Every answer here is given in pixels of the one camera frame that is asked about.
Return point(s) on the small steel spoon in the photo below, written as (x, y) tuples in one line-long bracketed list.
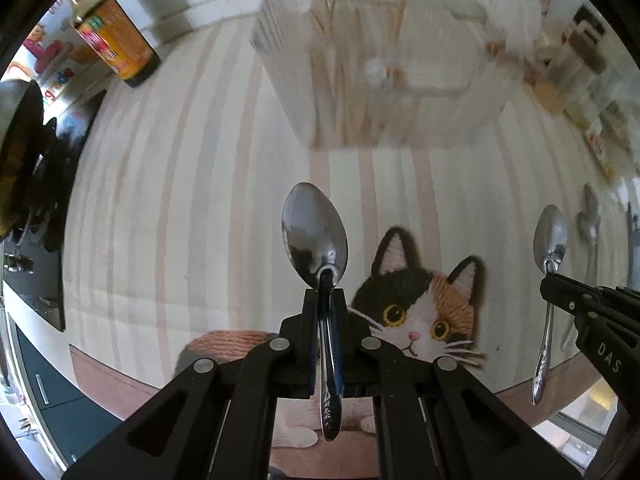
[(590, 215), (550, 240)]

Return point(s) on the blue kitchen cabinet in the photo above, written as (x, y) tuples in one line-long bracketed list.
[(55, 400)]

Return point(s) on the clear plastic container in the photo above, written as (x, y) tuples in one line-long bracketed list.
[(440, 120)]

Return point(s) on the black gas stove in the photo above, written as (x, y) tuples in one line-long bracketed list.
[(55, 270)]

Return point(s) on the set of wooden chopsticks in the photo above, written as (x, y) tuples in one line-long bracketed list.
[(401, 10)]

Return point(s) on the colourful cartoon wall sticker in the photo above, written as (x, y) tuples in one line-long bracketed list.
[(50, 55)]

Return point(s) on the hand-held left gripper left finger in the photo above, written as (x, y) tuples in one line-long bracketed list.
[(312, 330)]

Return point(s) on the striped cat print table mat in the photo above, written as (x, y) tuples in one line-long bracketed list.
[(200, 185)]

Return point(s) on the soy sauce bottle yellow label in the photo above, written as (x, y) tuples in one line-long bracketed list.
[(120, 45)]

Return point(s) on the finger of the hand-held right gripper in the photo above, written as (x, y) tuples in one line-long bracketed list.
[(562, 295)]

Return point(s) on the clear bottle with brown cap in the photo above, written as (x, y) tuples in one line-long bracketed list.
[(592, 45)]

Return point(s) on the small box with swirl print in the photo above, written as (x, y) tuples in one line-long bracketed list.
[(602, 155)]

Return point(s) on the clear plastic bag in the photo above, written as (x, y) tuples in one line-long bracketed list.
[(515, 0)]

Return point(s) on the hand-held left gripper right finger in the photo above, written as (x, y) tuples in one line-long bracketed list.
[(340, 330)]

